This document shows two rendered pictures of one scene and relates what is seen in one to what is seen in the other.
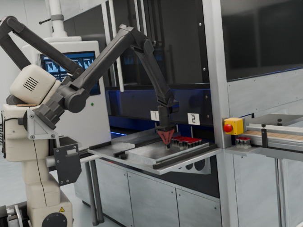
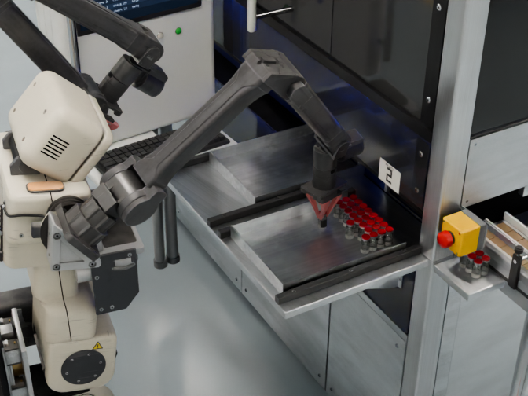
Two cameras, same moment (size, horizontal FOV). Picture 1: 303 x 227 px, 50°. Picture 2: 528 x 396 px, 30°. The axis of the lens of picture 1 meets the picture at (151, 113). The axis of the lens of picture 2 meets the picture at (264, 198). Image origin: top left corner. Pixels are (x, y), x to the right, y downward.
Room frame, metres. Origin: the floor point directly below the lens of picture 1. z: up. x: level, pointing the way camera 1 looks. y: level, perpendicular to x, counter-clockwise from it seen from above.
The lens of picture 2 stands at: (-0.32, -0.14, 2.32)
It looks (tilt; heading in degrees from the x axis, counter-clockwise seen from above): 34 degrees down; 6
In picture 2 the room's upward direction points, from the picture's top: 1 degrees clockwise
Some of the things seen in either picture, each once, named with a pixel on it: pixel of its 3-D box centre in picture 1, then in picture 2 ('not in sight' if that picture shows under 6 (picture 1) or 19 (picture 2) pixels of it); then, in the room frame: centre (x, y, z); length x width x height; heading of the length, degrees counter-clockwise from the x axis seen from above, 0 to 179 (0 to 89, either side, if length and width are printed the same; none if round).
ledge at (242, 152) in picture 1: (244, 149); (474, 273); (1.56, -0.43, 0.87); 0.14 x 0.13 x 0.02; 126
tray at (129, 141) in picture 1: (145, 138); (286, 163); (1.95, 0.05, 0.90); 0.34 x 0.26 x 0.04; 126
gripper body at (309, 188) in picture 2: (164, 121); (324, 177); (1.68, -0.06, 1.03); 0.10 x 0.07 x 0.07; 140
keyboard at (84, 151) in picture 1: (89, 151); (160, 148); (2.11, 0.44, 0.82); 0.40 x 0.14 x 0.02; 131
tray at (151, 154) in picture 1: (167, 150); (317, 239); (1.61, -0.06, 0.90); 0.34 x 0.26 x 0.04; 126
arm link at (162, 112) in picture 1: (164, 110); (327, 155); (1.69, -0.07, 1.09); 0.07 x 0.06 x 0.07; 134
